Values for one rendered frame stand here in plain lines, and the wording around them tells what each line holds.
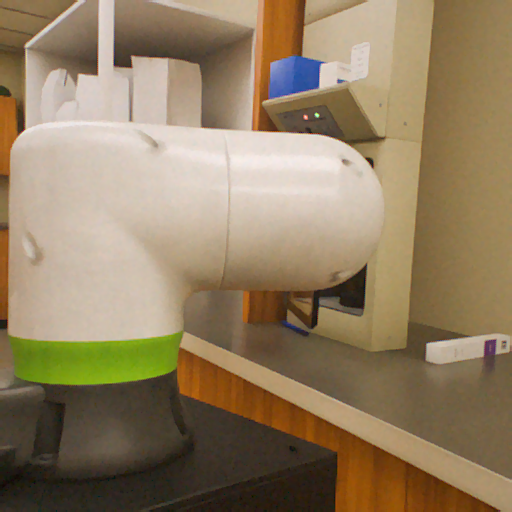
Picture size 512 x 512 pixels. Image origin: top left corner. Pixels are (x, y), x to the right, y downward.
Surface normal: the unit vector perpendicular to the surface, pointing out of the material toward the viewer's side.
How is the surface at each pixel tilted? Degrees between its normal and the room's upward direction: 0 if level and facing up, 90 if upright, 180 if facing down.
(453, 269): 90
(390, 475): 90
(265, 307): 90
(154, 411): 70
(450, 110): 90
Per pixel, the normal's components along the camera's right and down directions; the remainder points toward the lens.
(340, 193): 0.33, -0.18
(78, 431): 0.06, -0.33
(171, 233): 0.17, 0.31
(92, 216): 0.16, 0.02
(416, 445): -0.84, 0.00
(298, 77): 0.54, 0.10
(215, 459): 0.02, -1.00
